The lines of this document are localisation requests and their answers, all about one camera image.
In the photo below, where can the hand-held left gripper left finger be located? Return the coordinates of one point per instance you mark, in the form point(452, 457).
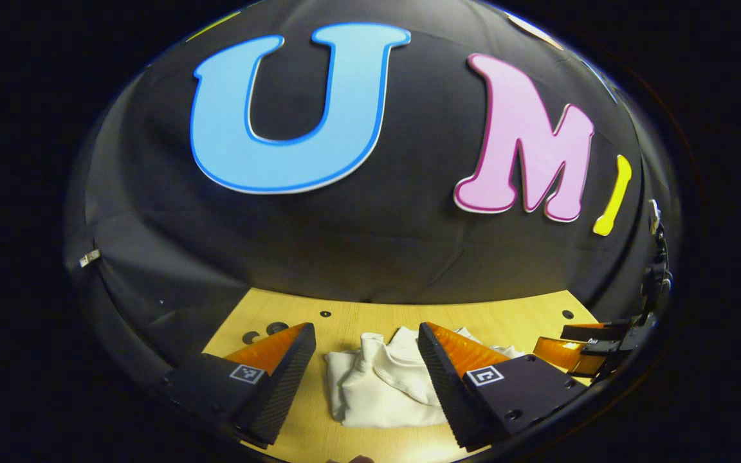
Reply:
point(283, 386)

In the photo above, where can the black backdrop cloth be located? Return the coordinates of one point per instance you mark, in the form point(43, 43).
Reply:
point(345, 244)

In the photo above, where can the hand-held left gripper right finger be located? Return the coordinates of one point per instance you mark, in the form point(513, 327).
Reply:
point(448, 386)

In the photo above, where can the silver metal clip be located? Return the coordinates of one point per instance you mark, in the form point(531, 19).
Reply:
point(90, 258)

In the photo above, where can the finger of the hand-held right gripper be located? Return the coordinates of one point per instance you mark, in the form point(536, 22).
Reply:
point(592, 331)
point(567, 354)

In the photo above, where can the white long-sleeved garment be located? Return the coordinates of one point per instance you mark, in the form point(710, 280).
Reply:
point(383, 392)

